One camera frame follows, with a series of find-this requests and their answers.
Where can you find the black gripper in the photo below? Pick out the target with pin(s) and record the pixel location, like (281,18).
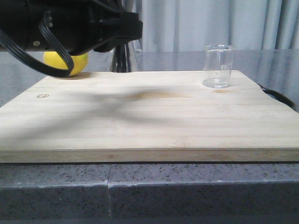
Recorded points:
(84,25)

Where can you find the steel double jigger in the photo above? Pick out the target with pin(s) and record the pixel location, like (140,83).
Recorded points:
(124,59)

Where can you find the glass beaker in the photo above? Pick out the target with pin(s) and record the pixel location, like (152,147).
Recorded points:
(218,65)

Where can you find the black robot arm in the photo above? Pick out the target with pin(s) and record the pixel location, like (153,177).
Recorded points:
(15,22)

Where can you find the grey curtain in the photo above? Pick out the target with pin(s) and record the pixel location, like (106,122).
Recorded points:
(190,25)

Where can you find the light wooden cutting board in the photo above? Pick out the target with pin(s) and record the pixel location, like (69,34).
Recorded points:
(146,116)

